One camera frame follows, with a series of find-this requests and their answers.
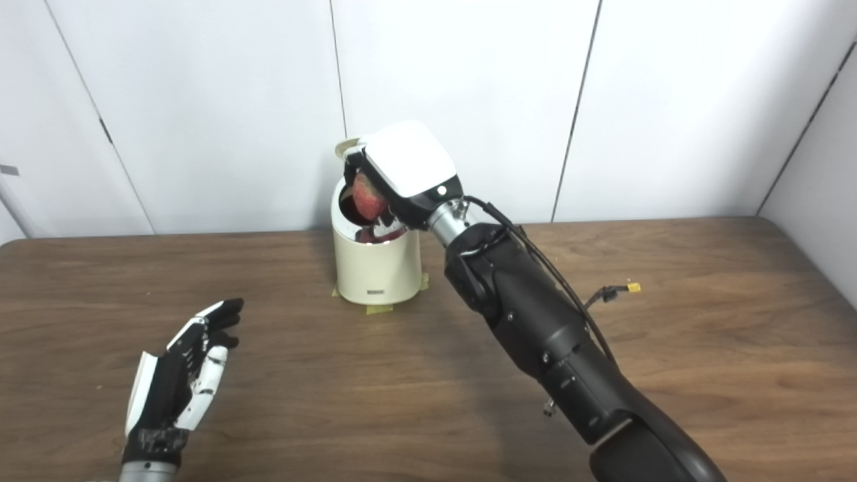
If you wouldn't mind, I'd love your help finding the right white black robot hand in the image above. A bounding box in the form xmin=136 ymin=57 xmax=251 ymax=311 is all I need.
xmin=343 ymin=120 xmax=466 ymax=232

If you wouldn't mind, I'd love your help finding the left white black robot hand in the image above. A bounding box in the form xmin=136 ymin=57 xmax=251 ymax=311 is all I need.
xmin=123 ymin=299 xmax=244 ymax=466

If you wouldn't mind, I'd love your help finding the red apple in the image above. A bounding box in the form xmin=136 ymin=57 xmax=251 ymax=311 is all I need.
xmin=353 ymin=173 xmax=390 ymax=225

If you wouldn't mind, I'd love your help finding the cream-colored round bin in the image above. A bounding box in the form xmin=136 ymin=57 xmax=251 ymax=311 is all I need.
xmin=331 ymin=137 xmax=422 ymax=305

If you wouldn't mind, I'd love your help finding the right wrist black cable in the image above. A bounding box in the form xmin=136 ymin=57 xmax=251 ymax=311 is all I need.
xmin=462 ymin=195 xmax=618 ymax=366

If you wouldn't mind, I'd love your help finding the black cable yellow connector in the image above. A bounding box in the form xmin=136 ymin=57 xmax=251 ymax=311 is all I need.
xmin=585 ymin=282 xmax=641 ymax=310

